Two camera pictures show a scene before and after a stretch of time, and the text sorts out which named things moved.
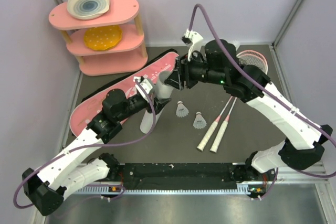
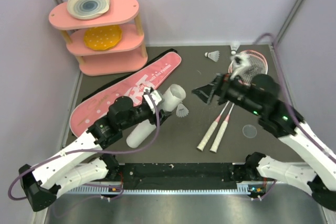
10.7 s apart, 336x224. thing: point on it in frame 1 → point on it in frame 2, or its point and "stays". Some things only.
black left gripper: x=159 y=103 → x=163 y=115
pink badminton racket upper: x=246 y=57 stays
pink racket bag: x=91 y=106 stays
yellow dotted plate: x=103 y=37 stays
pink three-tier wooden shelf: x=129 y=55 stays
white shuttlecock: x=181 y=110 stays
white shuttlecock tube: x=163 y=92 → x=172 y=96
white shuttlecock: x=199 y=121 → x=240 y=60
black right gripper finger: x=173 y=80 → x=207 y=92
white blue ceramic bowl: x=88 y=4 stays
